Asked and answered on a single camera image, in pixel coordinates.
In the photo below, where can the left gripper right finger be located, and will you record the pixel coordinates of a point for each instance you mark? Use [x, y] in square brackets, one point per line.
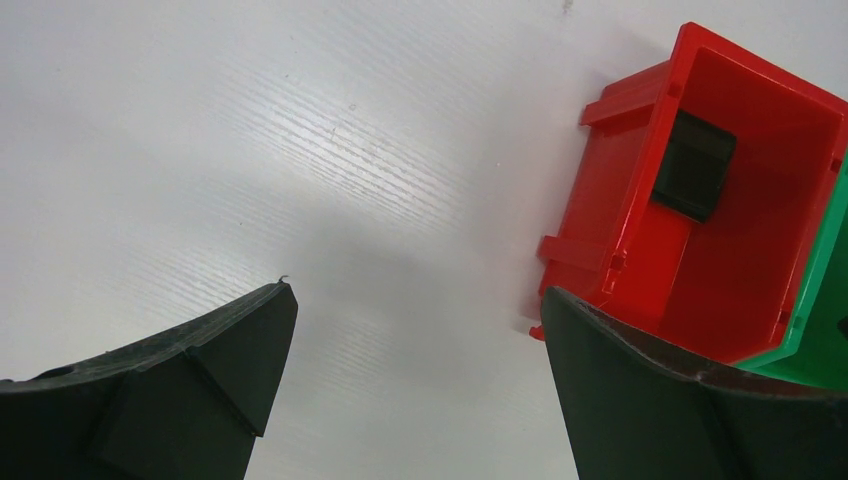
[638, 407]

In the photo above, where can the green plastic bin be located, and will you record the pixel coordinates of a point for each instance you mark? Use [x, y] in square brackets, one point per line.
[814, 348]

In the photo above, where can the red plastic bin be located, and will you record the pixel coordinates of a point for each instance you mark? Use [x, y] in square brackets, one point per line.
[726, 288]

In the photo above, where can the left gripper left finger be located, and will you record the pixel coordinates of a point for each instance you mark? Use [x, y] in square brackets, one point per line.
[186, 403]

